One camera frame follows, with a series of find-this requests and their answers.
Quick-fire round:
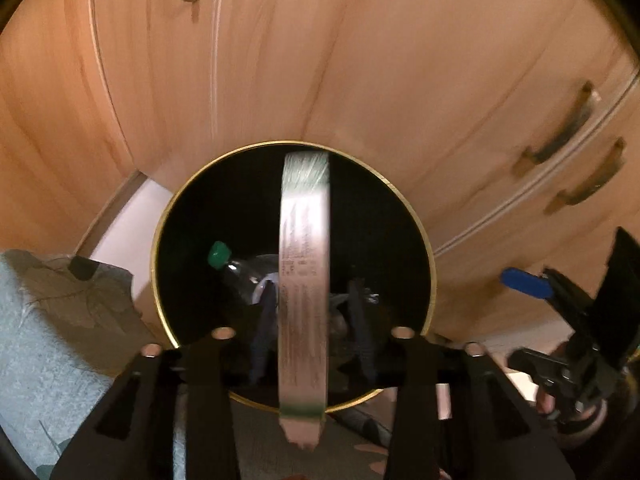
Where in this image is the clear plastic bottle green cap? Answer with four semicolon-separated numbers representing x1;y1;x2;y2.
206;240;282;323

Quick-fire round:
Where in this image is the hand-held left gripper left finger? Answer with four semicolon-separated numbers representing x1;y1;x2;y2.
50;280;279;480

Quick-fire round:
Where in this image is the wooden cabinet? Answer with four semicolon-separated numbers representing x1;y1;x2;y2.
0;0;640;341

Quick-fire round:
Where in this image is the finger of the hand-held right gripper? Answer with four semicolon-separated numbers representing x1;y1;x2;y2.
501;266;598;313
509;349;571;391

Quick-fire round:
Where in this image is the small dark object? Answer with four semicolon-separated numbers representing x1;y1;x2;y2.
69;255;97;282

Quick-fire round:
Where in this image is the person's right hand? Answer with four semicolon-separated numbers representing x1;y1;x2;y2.
536;387;608;448

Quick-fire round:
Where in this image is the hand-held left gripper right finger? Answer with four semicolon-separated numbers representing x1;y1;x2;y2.
349;279;577;480

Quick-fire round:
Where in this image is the black trash bin gold rim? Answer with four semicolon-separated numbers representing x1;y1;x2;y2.
151;141;437;413

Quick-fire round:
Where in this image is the blue-grey patterned rug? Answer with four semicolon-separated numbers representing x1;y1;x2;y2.
0;247;401;480

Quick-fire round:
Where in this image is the white printed paper packet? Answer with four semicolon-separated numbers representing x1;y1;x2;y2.
277;150;332;453

